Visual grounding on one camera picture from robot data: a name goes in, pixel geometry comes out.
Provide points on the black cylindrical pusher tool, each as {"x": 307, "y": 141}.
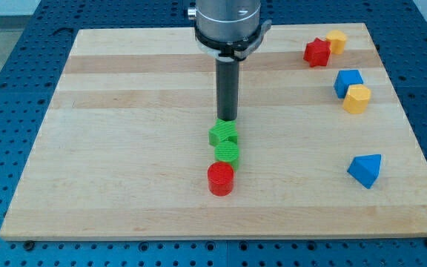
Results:
{"x": 227, "y": 86}

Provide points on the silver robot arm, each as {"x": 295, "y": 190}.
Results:
{"x": 229, "y": 31}

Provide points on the green star block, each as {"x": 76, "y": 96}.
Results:
{"x": 223, "y": 131}

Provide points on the red star block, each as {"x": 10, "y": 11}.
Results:
{"x": 317, "y": 52}

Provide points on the green cylinder block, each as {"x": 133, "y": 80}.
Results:
{"x": 228, "y": 152}

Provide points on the red cylinder block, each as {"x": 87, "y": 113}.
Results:
{"x": 220, "y": 178}

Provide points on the blue cube block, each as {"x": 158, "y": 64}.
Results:
{"x": 344, "y": 79}

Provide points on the wooden board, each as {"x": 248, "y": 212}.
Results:
{"x": 123, "y": 151}

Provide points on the yellow hexagon block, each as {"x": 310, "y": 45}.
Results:
{"x": 356, "y": 99}

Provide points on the blue triangle block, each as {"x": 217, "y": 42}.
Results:
{"x": 365, "y": 169}

